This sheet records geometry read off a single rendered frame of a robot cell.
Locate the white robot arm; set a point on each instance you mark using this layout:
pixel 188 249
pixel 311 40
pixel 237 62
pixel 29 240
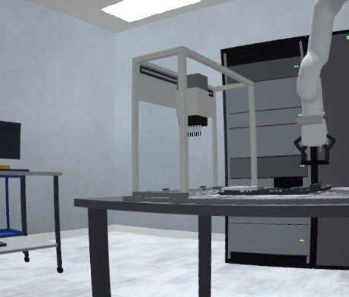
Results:
pixel 309 86

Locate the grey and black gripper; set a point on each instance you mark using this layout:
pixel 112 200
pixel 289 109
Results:
pixel 312 135

